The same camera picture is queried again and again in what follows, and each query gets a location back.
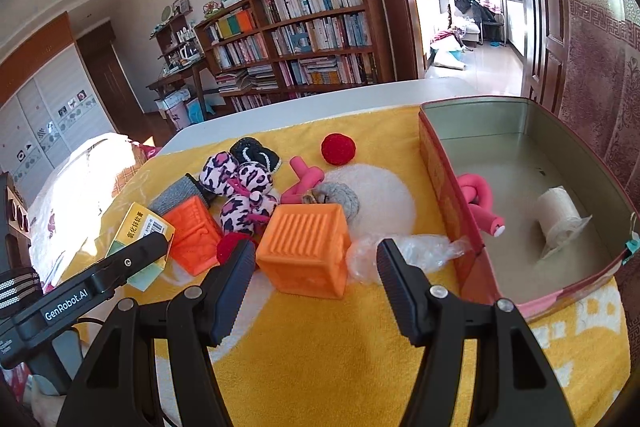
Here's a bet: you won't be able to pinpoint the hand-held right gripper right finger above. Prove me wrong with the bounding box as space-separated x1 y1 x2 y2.
376 238 576 427

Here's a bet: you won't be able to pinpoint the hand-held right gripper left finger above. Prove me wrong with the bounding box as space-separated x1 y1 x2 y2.
57 239 258 427

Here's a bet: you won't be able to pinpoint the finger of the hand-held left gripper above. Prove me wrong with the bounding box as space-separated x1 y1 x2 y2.
87 233 172 295

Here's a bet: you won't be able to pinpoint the yellow cardboard box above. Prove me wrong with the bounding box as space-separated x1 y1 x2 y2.
106 202 176 292

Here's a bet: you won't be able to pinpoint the red crochet ball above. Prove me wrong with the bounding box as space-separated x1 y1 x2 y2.
216 232 246 268
320 133 357 166

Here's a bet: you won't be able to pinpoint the clear plastic bag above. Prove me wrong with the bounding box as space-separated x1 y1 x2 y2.
346 234 473 285

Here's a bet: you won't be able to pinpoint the small embossed orange cube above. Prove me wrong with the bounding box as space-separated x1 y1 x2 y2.
162 197 224 277

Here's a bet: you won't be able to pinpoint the grey glove with black fingers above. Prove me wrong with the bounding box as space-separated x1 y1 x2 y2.
148 173 208 217

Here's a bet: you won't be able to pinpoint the large ribbed orange cube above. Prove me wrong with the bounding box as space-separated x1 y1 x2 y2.
255 203 352 301

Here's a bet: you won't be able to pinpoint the pink leopard plush toy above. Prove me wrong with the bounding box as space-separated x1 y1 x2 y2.
199 151 281 240

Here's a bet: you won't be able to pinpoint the grey rope ring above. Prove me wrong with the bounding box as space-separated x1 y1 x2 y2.
305 182 360 223

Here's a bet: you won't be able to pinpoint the red tin container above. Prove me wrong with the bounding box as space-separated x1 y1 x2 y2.
418 96 640 320

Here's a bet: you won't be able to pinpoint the yellow and white towel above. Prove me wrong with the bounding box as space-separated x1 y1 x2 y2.
35 107 632 427

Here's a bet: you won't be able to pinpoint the pink foam knot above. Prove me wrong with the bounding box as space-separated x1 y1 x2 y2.
281 156 326 208
457 173 507 238

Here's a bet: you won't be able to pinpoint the black crochet pouch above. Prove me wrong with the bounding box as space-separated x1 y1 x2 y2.
229 137 281 172

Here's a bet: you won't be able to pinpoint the pink bin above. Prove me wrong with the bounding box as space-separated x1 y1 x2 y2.
167 99 193 130

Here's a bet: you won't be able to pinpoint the white sliding wardrobe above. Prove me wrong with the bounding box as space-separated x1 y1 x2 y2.
0 12 118 195

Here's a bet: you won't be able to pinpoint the white tissue roll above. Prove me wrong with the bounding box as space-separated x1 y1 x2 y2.
535 186 593 260

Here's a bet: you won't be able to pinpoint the wooden desk with hutch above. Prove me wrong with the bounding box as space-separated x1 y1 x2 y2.
146 12 211 130

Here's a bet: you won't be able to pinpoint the dark wooden door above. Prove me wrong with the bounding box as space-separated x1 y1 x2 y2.
77 19 151 135

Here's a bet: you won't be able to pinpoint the white bag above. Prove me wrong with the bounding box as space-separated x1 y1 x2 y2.
430 49 468 70

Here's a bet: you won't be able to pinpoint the rows of books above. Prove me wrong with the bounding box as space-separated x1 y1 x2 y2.
205 0 378 110

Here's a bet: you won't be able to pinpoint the wooden bookshelf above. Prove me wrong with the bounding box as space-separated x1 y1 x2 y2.
194 0 396 112

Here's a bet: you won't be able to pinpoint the rack with clothes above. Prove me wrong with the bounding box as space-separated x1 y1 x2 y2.
440 0 503 42

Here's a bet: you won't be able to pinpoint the open panelled wooden door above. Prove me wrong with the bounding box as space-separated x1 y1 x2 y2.
505 0 571 112

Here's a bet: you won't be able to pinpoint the black white striped strap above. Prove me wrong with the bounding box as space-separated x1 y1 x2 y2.
0 266 43 315

